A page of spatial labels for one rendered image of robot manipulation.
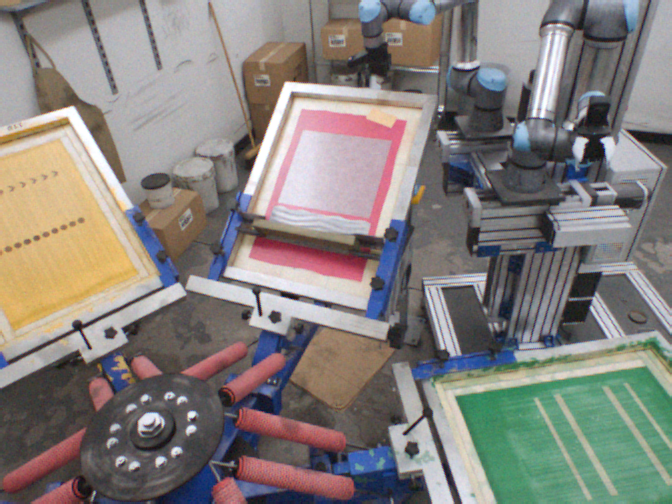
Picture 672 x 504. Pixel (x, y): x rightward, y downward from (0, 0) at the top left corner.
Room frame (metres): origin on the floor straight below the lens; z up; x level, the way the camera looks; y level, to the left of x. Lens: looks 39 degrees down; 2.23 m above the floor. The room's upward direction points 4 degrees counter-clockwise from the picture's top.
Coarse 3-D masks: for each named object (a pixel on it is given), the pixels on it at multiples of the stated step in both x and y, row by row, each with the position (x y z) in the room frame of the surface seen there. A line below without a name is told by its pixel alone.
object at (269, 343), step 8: (264, 336) 1.04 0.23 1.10; (272, 336) 1.04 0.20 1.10; (280, 336) 1.04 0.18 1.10; (264, 344) 1.02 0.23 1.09; (272, 344) 1.01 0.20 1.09; (256, 352) 1.00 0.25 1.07; (264, 352) 1.00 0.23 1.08; (272, 352) 0.99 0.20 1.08; (280, 352) 1.02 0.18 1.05; (256, 360) 0.98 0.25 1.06
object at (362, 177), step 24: (360, 120) 1.70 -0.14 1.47; (360, 144) 1.62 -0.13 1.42; (384, 144) 1.59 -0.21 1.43; (336, 168) 1.56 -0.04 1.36; (360, 168) 1.54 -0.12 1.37; (384, 168) 1.51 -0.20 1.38; (336, 192) 1.48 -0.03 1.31; (360, 192) 1.46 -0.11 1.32; (384, 192) 1.43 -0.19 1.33; (360, 216) 1.38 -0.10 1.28; (312, 264) 1.28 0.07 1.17; (336, 264) 1.26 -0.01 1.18; (360, 264) 1.24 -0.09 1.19
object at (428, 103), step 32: (288, 96) 1.85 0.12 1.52; (320, 96) 1.83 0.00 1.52; (352, 96) 1.76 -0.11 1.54; (384, 96) 1.72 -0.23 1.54; (416, 96) 1.69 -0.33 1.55; (256, 160) 1.64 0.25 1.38; (416, 160) 1.47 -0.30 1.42; (256, 192) 1.55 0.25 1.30; (288, 288) 1.20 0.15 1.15; (320, 288) 1.17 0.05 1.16
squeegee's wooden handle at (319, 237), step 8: (256, 224) 1.35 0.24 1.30; (264, 224) 1.35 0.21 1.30; (272, 224) 1.34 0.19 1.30; (280, 224) 1.33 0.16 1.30; (288, 224) 1.33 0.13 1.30; (264, 232) 1.37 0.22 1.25; (272, 232) 1.34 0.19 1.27; (280, 232) 1.32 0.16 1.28; (288, 232) 1.30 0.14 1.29; (296, 232) 1.29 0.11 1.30; (304, 232) 1.28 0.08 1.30; (312, 232) 1.28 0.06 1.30; (320, 232) 1.27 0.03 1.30; (328, 232) 1.26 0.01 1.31; (296, 240) 1.33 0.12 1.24; (304, 240) 1.31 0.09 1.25; (312, 240) 1.28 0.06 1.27; (320, 240) 1.26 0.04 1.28; (328, 240) 1.24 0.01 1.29; (336, 240) 1.23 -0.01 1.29; (344, 240) 1.23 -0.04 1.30; (352, 240) 1.22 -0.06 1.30; (344, 248) 1.25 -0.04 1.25; (352, 248) 1.23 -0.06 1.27
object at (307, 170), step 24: (312, 120) 1.76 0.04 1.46; (336, 120) 1.73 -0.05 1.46; (312, 144) 1.67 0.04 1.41; (336, 144) 1.65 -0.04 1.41; (288, 168) 1.62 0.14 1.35; (312, 168) 1.59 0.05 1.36; (288, 192) 1.53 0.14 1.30; (312, 192) 1.51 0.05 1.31; (264, 240) 1.39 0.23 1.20; (288, 264) 1.30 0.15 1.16
